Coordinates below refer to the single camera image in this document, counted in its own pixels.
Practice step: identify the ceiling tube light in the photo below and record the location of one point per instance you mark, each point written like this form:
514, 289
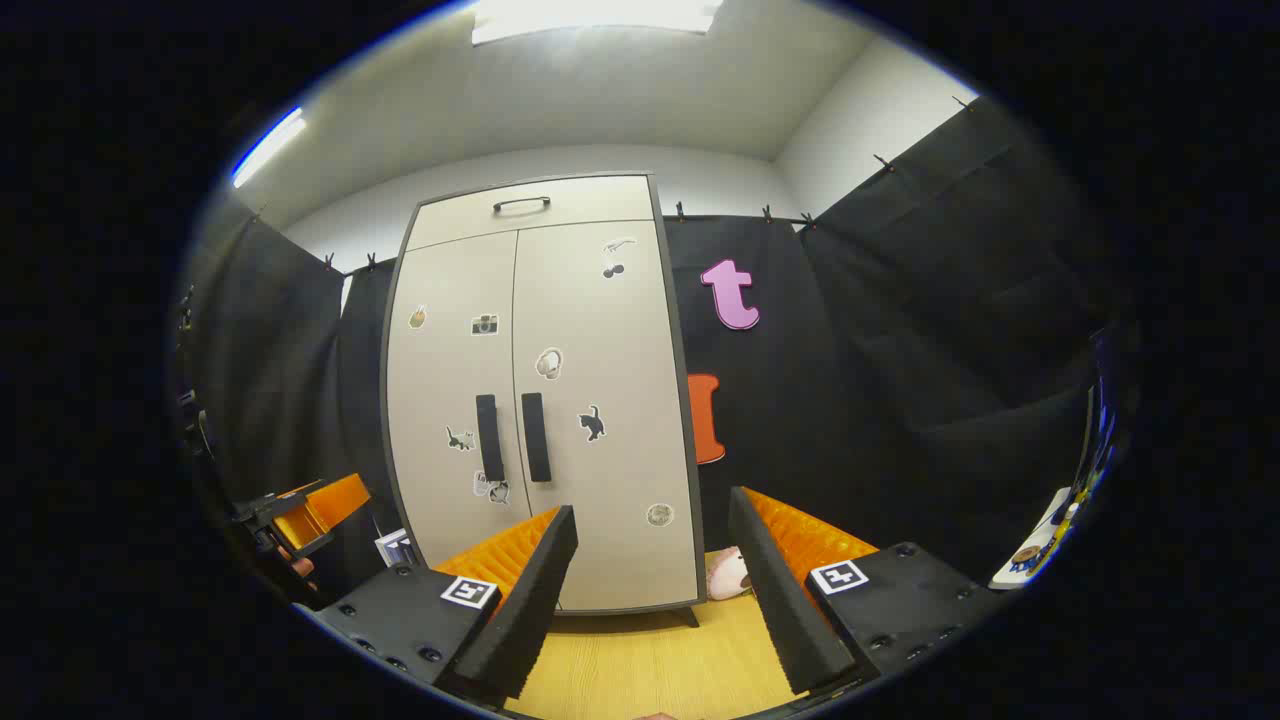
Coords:
268, 148

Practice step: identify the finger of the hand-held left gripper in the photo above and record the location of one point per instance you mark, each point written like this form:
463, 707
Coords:
338, 498
298, 528

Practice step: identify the white printed board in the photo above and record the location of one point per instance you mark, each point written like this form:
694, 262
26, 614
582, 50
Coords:
1035, 545

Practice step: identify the pink plush toy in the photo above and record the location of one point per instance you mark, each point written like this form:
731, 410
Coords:
726, 575

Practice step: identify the black backdrop cloth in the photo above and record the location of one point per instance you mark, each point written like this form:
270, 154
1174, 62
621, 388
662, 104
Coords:
900, 350

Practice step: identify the beige double-door shoe cabinet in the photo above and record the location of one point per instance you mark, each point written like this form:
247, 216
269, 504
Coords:
600, 205

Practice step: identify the small purple white box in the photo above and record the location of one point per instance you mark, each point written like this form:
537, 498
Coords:
395, 548

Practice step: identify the beige cabinet door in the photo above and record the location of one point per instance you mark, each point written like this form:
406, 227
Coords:
620, 330
440, 380

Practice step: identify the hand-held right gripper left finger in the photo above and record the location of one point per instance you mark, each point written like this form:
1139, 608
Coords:
530, 610

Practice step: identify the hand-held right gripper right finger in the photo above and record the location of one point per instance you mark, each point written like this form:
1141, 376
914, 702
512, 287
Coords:
775, 600

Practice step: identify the large ceiling light panel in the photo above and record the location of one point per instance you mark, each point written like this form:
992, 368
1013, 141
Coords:
590, 15

